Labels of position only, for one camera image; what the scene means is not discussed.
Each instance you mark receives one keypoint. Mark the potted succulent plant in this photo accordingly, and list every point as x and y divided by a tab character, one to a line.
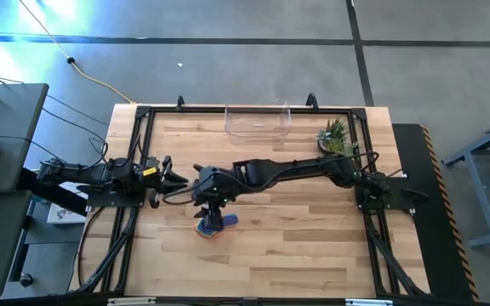
333	138

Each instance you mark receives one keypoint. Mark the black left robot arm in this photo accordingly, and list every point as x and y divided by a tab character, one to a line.
83	174

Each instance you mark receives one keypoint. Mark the grey desk with keyboard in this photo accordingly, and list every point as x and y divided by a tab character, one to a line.
11	110

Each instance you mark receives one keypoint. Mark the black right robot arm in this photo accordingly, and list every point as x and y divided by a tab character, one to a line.
292	170

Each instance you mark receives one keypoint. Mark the orange measuring cup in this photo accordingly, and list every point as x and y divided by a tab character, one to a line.
211	236

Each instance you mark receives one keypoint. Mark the black frame clamp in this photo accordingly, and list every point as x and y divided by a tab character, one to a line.
180	103
311	102

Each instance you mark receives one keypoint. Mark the white printed box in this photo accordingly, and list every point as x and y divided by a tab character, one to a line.
64	212

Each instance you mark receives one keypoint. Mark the black caster wheel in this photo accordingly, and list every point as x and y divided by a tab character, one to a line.
26	279

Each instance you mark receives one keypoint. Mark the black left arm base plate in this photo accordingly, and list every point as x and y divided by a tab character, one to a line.
113	203

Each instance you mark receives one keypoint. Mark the clear plastic basket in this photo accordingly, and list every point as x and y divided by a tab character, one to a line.
258	127

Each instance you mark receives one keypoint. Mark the black hazard-striped floor mat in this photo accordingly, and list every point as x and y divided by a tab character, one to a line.
436	255

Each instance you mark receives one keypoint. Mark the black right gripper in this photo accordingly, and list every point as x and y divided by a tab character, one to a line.
213	187

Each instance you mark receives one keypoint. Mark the grey metal table frame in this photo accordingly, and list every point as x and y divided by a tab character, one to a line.
483	200

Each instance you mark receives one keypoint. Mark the purple measuring cup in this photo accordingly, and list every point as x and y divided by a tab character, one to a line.
230	221

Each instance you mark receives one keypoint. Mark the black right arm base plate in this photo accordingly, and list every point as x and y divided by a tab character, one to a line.
398	195

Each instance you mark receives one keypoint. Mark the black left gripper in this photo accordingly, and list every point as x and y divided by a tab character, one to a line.
157	180

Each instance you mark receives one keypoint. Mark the silver frame bracket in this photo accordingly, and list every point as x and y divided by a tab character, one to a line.
368	302
130	302

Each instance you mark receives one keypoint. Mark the black table frame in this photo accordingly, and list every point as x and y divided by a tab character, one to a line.
357	114

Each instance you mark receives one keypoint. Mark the black desk support bar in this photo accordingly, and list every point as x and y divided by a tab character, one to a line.
49	195

